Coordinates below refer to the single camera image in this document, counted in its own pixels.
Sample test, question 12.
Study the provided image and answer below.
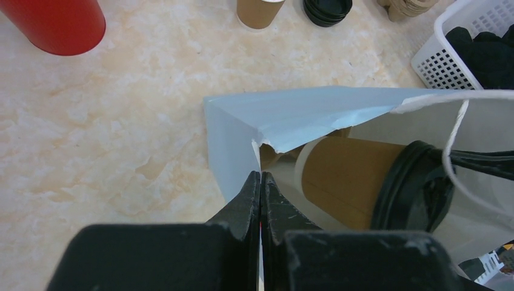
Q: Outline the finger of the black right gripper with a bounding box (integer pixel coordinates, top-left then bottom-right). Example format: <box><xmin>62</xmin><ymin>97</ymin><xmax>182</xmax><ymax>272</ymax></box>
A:
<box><xmin>450</xmin><ymin>150</ymin><xmax>513</xmax><ymax>181</ymax></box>

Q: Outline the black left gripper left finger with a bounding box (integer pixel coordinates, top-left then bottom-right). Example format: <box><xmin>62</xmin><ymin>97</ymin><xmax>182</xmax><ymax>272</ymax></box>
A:
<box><xmin>47</xmin><ymin>172</ymin><xmax>261</xmax><ymax>290</ymax></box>

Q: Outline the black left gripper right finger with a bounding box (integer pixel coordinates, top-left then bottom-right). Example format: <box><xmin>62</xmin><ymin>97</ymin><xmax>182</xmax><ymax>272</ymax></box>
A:
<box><xmin>261</xmin><ymin>172</ymin><xmax>482</xmax><ymax>290</ymax></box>

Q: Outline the black plastic cup lid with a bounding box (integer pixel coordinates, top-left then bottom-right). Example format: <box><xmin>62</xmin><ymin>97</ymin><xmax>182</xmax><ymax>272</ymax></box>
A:
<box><xmin>370</xmin><ymin>141</ymin><xmax>455</xmax><ymax>233</ymax></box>

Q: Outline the brown paper coffee cup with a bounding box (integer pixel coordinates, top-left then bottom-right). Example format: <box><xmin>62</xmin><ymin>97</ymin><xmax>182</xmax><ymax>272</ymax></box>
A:
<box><xmin>293</xmin><ymin>136</ymin><xmax>405</xmax><ymax>230</ymax></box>

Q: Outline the light blue paper bag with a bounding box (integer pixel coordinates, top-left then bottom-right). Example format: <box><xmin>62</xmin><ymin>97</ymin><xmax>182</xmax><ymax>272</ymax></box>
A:
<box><xmin>203</xmin><ymin>86</ymin><xmax>513</xmax><ymax>263</ymax></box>

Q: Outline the black cloth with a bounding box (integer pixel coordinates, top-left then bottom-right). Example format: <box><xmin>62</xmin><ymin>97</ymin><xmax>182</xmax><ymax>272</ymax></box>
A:
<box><xmin>446</xmin><ymin>25</ymin><xmax>513</xmax><ymax>90</ymax></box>

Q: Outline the white plastic basket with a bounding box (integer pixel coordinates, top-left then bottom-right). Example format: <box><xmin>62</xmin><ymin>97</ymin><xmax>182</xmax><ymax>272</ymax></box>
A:
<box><xmin>411</xmin><ymin>1</ymin><xmax>513</xmax><ymax>90</ymax></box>

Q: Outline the stack of black lids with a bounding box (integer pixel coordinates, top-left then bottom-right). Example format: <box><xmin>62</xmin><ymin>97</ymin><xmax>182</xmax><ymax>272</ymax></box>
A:
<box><xmin>303</xmin><ymin>0</ymin><xmax>353</xmax><ymax>27</ymax></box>

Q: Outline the stack of paper cups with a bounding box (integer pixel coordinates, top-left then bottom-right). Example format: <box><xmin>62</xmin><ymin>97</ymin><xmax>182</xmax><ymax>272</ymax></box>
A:
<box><xmin>236</xmin><ymin>0</ymin><xmax>285</xmax><ymax>30</ymax></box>

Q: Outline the red straw holder cup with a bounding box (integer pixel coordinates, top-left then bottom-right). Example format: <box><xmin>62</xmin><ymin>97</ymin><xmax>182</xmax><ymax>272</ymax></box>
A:
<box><xmin>1</xmin><ymin>0</ymin><xmax>107</xmax><ymax>56</ymax></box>

